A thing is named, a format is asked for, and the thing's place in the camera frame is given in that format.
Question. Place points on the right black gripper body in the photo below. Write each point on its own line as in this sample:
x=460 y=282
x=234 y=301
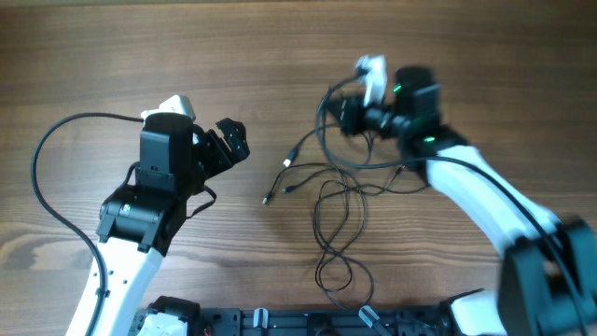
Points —
x=361 y=119

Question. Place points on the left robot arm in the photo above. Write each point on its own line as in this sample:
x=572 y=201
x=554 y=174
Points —
x=139 y=221

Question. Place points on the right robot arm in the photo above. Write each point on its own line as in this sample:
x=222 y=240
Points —
x=548 y=276

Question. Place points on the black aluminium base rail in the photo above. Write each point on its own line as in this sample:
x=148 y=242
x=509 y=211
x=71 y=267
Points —
x=189 y=318

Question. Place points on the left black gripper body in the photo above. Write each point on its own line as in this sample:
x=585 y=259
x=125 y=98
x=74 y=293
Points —
x=210 y=158

